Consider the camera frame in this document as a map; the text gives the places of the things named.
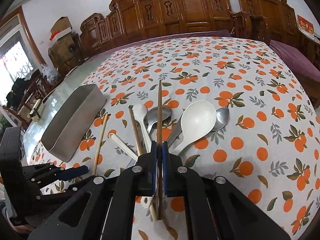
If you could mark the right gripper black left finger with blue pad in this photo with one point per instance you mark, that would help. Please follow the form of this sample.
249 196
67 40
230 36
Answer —
138 180

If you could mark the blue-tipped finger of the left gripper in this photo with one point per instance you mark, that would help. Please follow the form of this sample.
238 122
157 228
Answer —
72 173

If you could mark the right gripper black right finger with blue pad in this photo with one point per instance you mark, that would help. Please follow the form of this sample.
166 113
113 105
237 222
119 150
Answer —
197 193

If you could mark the dark wooden chopstick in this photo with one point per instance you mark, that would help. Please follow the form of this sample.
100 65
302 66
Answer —
159 154

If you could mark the large white rice paddle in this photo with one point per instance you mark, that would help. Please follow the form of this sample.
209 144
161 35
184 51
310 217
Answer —
197 120

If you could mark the white ceramic soup spoon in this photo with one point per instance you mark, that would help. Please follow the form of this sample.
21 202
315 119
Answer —
142 124

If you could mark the brown wooden chopstick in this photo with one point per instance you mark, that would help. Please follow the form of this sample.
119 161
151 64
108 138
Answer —
136 132

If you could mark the metal rectangular utensil tray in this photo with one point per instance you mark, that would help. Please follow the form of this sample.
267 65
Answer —
65 131

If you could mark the small white plastic spoon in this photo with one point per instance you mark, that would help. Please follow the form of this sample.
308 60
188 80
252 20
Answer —
123 146

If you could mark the light bamboo chopstick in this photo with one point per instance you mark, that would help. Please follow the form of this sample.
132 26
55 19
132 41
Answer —
99 145

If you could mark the steel spoon centre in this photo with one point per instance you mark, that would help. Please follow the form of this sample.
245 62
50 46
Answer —
152 116

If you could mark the steel spoon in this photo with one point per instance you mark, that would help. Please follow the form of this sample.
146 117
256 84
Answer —
222 117
152 116

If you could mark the steel spoon right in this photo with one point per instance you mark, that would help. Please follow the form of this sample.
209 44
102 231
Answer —
222 117

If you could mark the orange print tablecloth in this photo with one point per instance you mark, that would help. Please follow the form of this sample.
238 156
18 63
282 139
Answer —
243 114

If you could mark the white plastic bag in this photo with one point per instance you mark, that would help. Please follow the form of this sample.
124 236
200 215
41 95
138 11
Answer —
51 74

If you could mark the stacked cardboard boxes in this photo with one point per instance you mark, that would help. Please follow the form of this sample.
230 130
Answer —
64 50

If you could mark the window with grille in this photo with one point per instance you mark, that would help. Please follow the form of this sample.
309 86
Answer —
17 60

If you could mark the purple seat cushion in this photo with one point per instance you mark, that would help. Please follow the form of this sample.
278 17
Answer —
301 67

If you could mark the carved wooden long sofa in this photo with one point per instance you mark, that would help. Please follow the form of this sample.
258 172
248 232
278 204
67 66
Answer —
136 20

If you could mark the carved wooden armchair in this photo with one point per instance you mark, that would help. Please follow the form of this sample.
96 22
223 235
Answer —
283 25

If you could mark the red calendar sign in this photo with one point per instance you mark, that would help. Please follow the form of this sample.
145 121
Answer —
305 26

